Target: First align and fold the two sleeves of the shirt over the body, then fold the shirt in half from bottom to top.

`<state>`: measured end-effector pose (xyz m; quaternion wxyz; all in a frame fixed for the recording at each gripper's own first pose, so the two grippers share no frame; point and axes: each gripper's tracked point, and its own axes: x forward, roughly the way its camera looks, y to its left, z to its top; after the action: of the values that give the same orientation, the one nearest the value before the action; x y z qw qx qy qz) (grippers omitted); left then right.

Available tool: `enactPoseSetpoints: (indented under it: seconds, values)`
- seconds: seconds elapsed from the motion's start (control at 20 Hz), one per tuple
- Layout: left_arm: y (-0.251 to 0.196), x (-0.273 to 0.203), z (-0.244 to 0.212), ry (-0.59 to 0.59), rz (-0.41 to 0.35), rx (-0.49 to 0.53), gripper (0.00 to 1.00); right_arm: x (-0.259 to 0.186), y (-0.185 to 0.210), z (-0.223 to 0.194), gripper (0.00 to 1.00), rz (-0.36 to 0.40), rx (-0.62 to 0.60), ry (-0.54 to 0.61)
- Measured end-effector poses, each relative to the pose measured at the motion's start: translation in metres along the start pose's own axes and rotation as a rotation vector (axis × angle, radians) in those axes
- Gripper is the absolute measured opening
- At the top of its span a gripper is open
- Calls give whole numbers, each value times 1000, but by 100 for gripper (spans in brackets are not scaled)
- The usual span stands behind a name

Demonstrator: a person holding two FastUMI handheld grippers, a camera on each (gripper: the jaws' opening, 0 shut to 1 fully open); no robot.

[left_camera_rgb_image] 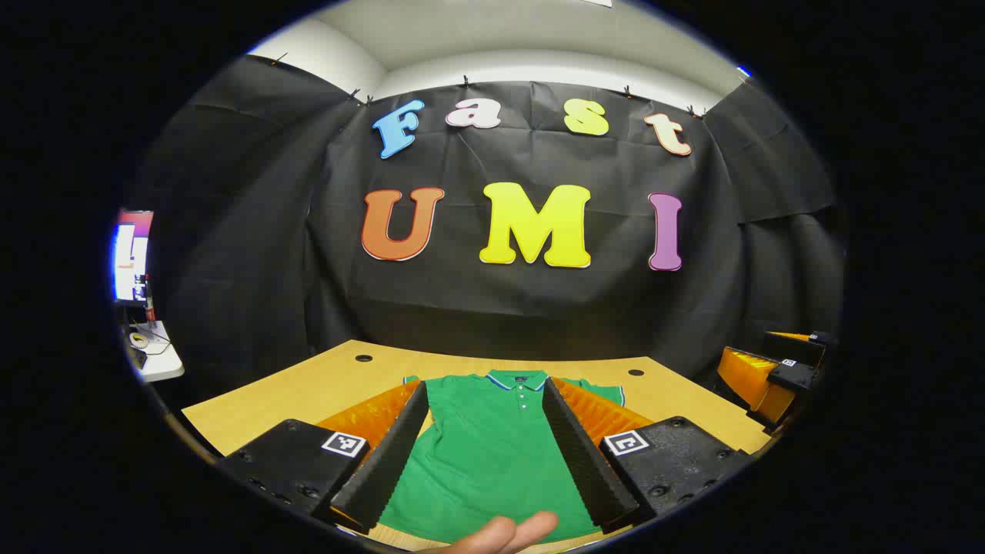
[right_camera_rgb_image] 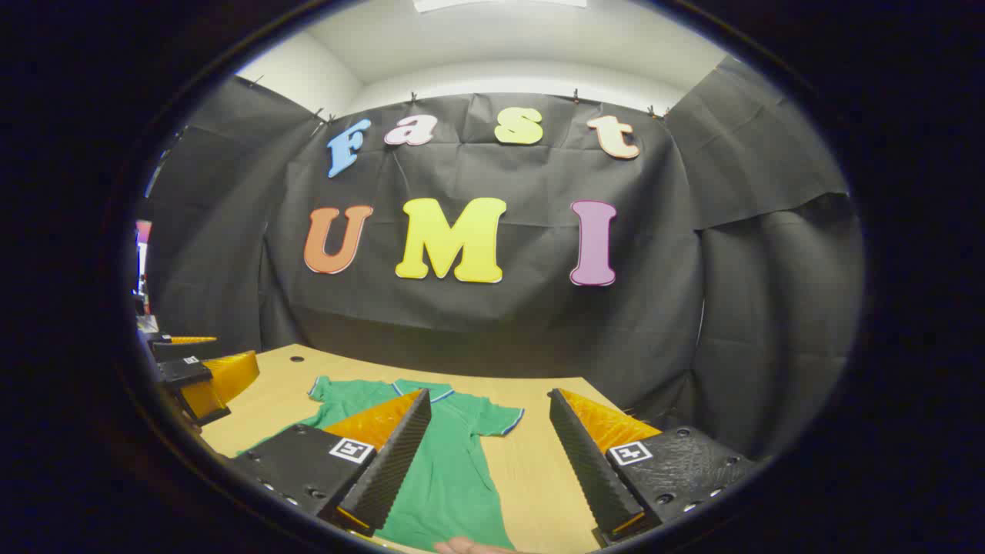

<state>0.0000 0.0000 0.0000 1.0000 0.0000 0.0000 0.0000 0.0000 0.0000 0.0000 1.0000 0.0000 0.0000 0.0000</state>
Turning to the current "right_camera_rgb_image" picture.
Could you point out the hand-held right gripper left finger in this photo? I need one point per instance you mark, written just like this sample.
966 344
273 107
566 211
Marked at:
396 462

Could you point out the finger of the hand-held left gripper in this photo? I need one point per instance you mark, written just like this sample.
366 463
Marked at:
185 371
185 348

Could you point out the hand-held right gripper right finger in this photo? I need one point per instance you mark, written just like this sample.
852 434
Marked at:
585 469

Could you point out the green T-shirt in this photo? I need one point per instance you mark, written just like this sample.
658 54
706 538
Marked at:
454 477

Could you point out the ceiling light panel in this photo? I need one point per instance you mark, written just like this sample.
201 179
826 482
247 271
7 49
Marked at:
500 5

